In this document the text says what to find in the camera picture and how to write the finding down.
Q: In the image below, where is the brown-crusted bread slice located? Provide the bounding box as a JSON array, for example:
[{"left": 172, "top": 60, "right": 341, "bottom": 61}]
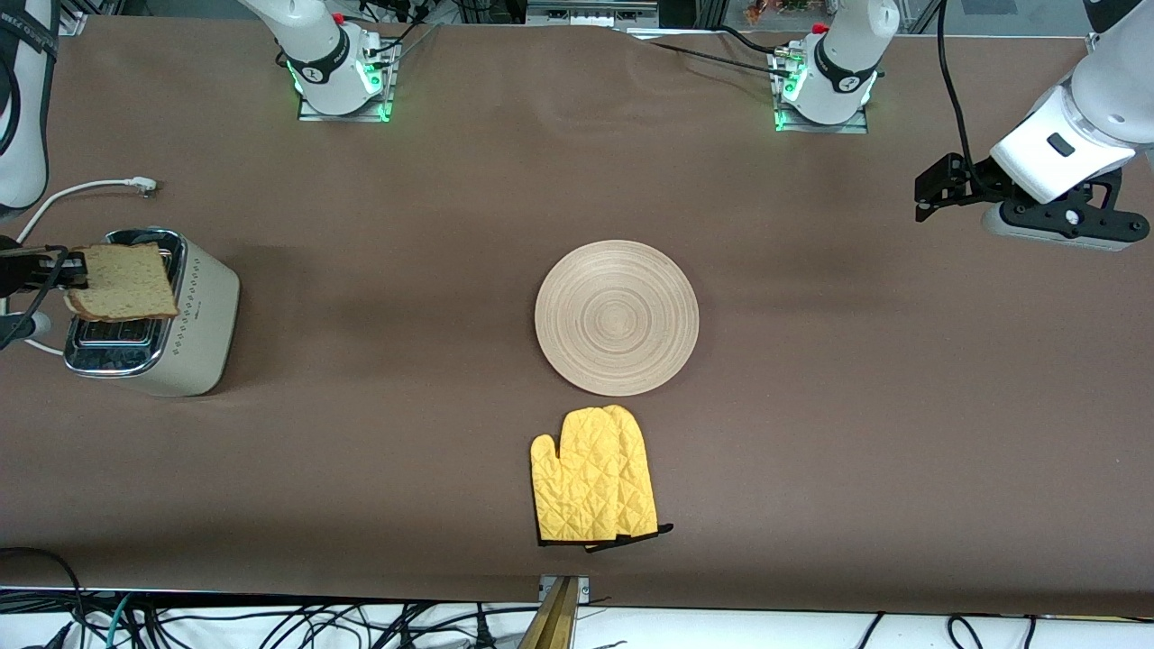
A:
[{"left": 62, "top": 241, "right": 180, "bottom": 324}]

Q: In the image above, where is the round wooden plate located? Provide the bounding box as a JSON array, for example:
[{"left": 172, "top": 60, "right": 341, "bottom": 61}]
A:
[{"left": 534, "top": 239, "right": 701, "bottom": 398}]

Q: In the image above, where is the cream and chrome toaster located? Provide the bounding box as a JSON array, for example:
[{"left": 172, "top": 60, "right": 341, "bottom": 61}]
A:
[{"left": 63, "top": 225, "right": 241, "bottom": 398}]

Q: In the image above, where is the grey equipment box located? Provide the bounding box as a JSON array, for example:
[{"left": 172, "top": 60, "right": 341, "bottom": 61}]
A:
[{"left": 525, "top": 0, "right": 661, "bottom": 29}]

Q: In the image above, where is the yellow quilted oven mitt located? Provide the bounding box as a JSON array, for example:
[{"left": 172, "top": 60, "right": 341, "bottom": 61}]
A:
[
  {"left": 586, "top": 404, "right": 675, "bottom": 553},
  {"left": 529, "top": 407, "right": 634, "bottom": 547}
]

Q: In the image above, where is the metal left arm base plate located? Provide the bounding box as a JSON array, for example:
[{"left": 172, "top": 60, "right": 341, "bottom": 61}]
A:
[{"left": 773, "top": 47, "right": 870, "bottom": 135}]

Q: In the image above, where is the white toaster power cable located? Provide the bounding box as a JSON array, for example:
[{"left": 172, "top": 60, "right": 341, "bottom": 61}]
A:
[{"left": 0, "top": 177, "right": 160, "bottom": 355}]

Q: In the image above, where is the black cable on tabletop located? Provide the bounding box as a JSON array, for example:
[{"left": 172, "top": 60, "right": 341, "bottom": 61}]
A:
[{"left": 622, "top": 25, "right": 801, "bottom": 80}]

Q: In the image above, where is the black looped floor cable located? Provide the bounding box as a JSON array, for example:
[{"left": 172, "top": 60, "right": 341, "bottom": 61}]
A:
[{"left": 0, "top": 546, "right": 88, "bottom": 649}]

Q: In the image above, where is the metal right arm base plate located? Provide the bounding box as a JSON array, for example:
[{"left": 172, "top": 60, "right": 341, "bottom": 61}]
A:
[{"left": 297, "top": 38, "right": 397, "bottom": 123}]

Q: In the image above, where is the teal cable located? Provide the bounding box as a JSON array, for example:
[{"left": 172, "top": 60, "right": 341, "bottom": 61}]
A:
[{"left": 105, "top": 592, "right": 138, "bottom": 649}]

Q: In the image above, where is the small metal bracket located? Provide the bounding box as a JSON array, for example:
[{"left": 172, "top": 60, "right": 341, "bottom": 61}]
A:
[{"left": 538, "top": 574, "right": 591, "bottom": 603}]

